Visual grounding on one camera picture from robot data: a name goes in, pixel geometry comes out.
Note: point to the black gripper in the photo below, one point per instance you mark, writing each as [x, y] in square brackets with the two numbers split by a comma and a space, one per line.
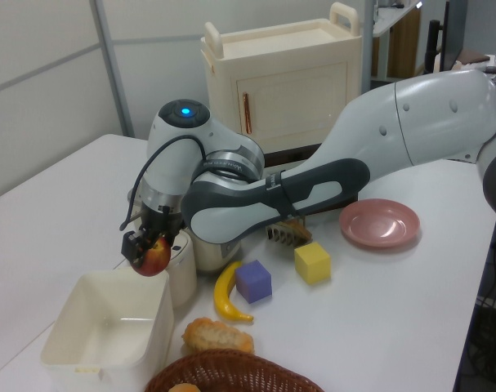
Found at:
[162, 222]

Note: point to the red apple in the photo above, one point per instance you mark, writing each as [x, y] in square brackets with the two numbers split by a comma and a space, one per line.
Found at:
[155, 259]

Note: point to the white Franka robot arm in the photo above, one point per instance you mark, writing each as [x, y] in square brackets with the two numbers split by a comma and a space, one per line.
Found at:
[435, 114]

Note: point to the white square plastic container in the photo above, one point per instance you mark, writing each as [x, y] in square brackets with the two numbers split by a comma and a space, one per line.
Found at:
[108, 298]

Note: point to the small white lidded bin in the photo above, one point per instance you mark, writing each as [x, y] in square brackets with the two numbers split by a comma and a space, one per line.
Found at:
[184, 277]

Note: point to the cream and chrome toaster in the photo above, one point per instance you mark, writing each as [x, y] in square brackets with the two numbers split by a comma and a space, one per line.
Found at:
[211, 257]

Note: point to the yellow banana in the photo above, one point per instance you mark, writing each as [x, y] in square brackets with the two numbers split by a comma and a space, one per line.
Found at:
[222, 294]

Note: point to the purple foam cube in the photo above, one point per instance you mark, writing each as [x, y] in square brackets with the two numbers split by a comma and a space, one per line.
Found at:
[253, 283]

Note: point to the crusty bread roll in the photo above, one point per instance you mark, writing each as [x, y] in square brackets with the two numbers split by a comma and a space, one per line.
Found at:
[217, 337]

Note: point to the beige toast rack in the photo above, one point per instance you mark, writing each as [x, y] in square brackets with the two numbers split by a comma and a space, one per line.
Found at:
[280, 237]

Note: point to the brown toast slice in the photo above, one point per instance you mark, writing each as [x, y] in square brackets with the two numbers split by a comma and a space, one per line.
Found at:
[300, 230]

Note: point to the bread piece in basket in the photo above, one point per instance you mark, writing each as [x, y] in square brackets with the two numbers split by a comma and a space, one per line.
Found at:
[184, 388]

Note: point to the brown wicker basket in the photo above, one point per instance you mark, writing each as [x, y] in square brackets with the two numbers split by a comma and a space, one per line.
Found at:
[231, 371]

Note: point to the yellow foam cube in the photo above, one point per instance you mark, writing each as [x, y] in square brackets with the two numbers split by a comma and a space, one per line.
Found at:
[313, 263]

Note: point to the cream toy cabinet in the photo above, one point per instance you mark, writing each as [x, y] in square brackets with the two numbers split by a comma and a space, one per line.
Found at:
[280, 61]

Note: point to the pink plate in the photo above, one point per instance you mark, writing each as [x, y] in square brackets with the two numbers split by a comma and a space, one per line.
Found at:
[378, 224]

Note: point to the wooden white shelf unit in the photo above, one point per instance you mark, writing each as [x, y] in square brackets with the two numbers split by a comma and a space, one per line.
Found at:
[399, 49]

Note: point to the black monitor stand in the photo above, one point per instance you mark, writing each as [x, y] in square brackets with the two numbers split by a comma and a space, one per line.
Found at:
[432, 49]

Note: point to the black monitor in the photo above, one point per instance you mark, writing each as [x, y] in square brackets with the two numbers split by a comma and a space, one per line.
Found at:
[452, 36]

